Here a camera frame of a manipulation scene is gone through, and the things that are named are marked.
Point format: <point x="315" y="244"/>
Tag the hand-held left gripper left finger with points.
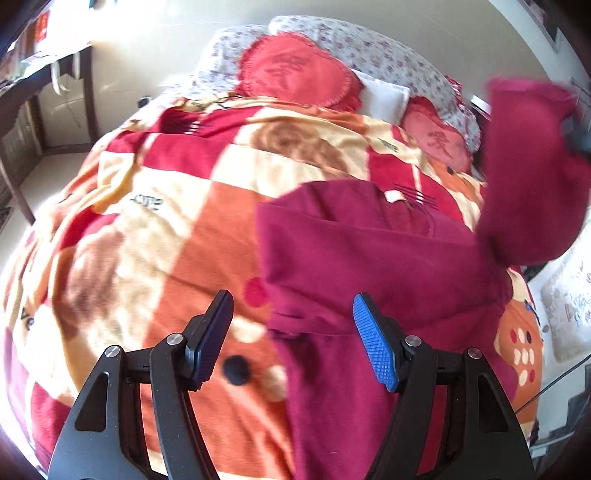
<point x="216" y="333"/>

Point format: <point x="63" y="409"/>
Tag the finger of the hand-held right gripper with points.
<point x="578" y="134"/>

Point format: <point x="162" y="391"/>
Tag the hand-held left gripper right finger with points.
<point x="376" y="342"/>

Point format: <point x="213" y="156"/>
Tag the maroon sweatshirt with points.
<point x="369" y="254"/>

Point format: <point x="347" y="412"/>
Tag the floral pillow with red ruffle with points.
<point x="466" y="124"/>

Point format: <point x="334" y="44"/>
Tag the printed orange red blanket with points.
<point x="161" y="221"/>

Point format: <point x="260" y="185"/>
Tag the red heart-shaped pillow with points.
<point x="436" y="138"/>
<point x="295" y="74"/>

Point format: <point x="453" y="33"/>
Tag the cream patterned mat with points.
<point x="568" y="314"/>

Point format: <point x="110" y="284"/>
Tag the white pillow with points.
<point x="385" y="99"/>

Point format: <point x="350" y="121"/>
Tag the long floral pillow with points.
<point x="383" y="48"/>

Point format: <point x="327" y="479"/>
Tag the white ribbon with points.
<point x="60" y="74"/>

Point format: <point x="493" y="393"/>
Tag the dark wooden desk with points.
<point x="27" y="87"/>

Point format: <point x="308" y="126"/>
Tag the red paper wall sticker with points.
<point x="42" y="25"/>

